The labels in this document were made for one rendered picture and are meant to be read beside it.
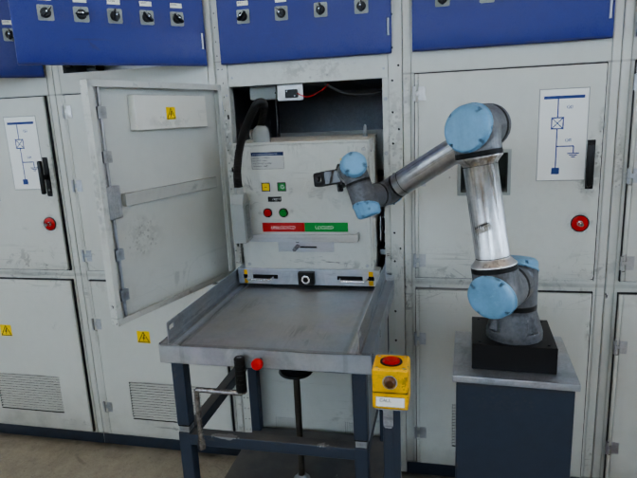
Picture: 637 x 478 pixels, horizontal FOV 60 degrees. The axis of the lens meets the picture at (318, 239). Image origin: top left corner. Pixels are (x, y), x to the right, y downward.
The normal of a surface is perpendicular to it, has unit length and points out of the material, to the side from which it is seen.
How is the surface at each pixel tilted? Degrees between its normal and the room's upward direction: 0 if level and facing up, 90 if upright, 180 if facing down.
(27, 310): 90
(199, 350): 90
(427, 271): 90
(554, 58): 90
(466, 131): 82
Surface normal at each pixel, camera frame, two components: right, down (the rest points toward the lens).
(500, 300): -0.58, 0.31
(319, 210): -0.22, 0.28
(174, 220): 0.89, 0.06
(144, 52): 0.51, 0.16
